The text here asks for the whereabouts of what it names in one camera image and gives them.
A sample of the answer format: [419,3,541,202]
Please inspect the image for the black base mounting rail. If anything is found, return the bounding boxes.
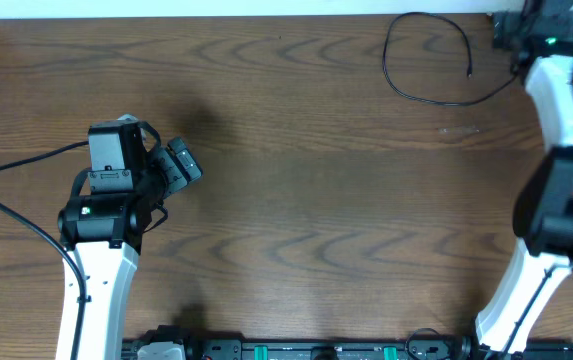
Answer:
[120,325,573,360]

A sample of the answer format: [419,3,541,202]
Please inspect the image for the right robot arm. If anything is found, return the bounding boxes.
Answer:
[460,1,573,359]

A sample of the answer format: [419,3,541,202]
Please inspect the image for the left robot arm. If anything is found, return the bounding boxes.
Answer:
[56,115,202,359]

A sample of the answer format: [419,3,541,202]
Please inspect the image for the black left camera cable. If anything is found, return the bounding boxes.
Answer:
[0,139,92,360]

